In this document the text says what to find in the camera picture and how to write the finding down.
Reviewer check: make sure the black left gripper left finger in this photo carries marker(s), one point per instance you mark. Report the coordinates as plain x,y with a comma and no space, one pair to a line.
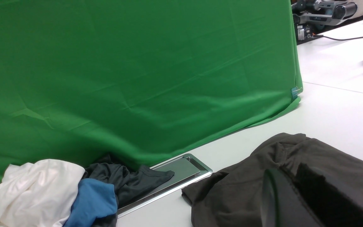
282,204

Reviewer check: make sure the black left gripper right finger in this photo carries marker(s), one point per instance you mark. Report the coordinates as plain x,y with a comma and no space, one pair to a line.
335,203

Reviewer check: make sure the dark teal crumpled shirt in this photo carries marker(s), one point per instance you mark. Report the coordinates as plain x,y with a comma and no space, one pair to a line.
128,185

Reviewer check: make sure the blue crumpled shirt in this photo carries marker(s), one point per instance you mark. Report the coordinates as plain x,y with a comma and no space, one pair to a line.
95,200

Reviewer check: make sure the white crumpled shirt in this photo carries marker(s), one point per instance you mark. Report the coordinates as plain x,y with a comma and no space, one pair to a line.
39,194

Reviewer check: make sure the blue binder clip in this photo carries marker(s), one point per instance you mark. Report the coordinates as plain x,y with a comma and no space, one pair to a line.
295,92

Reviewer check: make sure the black background equipment box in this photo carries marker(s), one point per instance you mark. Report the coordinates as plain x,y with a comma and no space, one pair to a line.
307,32

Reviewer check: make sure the green backdrop cloth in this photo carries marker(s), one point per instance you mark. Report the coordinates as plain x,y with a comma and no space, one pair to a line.
144,79

